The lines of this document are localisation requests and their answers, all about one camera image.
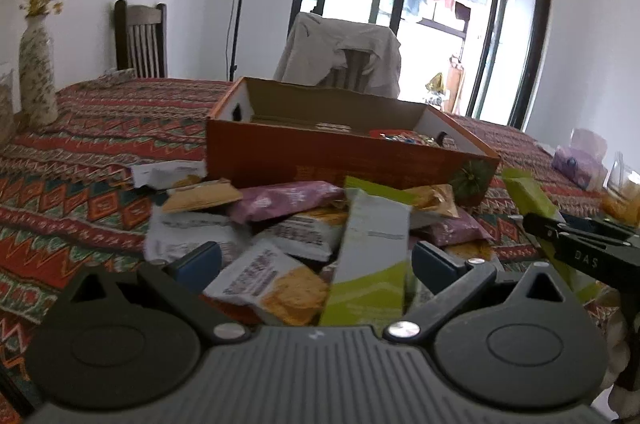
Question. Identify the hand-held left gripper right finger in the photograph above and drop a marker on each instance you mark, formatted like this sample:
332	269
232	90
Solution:
432	264

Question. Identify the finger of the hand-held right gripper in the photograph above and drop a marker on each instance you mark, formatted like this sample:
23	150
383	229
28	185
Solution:
542	229

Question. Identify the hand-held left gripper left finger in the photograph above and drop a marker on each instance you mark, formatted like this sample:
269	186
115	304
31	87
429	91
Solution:
197	261

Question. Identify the lime green snack packet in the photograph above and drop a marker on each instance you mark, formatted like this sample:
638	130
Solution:
525	194

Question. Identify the green white snack packet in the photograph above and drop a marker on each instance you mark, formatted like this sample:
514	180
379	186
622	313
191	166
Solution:
370	229

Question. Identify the pile of snack packets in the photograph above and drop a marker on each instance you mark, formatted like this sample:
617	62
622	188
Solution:
280	199

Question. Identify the orange cardboard box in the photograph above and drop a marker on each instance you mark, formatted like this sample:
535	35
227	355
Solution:
325	159

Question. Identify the person's right forearm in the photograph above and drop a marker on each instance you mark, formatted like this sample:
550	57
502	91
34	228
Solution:
625	344

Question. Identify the clear glass cup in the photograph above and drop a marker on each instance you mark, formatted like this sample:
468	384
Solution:
622	194

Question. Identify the purple tissue pack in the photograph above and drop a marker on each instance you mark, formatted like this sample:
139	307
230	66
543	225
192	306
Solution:
575	164

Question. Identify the small colourful candy packets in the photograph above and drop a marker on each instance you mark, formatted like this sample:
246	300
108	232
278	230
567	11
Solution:
400	136

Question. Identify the patterned red tablecloth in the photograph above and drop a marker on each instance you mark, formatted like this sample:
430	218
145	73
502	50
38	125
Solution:
100	154

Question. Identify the wooden board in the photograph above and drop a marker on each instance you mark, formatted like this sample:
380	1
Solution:
456	84

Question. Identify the yellow pointed object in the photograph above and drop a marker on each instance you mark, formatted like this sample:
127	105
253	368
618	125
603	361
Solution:
436	86

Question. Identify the jacket-covered wooden chair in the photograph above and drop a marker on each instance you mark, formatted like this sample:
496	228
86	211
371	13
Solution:
356	69

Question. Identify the black sliding glass door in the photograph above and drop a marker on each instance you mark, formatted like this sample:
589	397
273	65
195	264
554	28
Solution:
545	4

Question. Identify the dark small garment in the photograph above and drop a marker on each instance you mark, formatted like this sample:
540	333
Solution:
462	11

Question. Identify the speckled white vase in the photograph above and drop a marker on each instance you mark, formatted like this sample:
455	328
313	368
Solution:
37	74

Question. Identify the beige jacket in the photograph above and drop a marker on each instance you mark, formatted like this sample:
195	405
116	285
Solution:
320	44

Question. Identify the glass jar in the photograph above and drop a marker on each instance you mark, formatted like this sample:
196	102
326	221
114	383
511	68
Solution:
6	104

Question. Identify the dark wooden chair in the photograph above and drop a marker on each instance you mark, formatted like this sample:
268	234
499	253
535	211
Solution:
140	10

